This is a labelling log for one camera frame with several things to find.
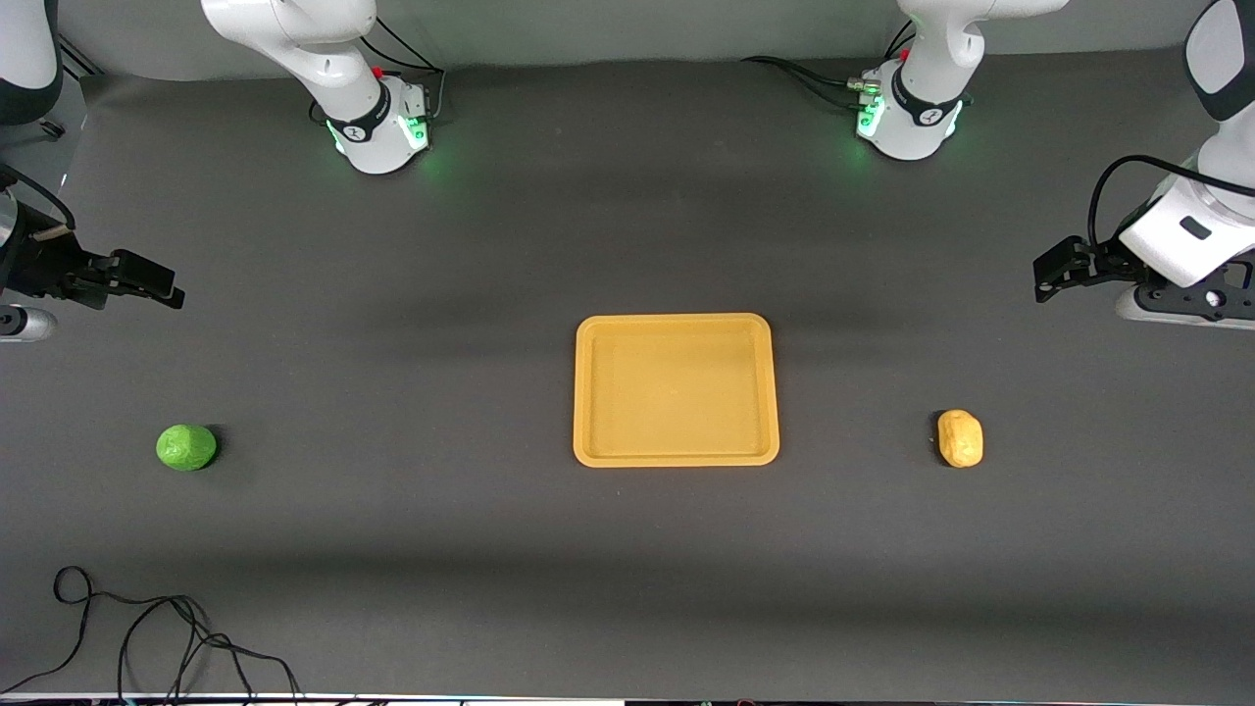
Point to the yellow-brown potato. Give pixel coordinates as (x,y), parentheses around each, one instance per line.
(960,438)

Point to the yellow plastic tray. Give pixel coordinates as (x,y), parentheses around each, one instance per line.
(677,392)

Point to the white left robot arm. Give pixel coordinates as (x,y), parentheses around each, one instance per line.
(931,59)

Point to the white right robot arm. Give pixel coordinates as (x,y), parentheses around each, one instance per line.
(324,59)

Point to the grey metal frame rail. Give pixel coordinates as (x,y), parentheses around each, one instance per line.
(78,57)

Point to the green apple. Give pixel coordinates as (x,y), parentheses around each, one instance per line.
(186,447)

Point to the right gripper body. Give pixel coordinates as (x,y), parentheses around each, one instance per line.
(41,263)

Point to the dark grey table mat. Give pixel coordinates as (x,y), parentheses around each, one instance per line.
(392,392)

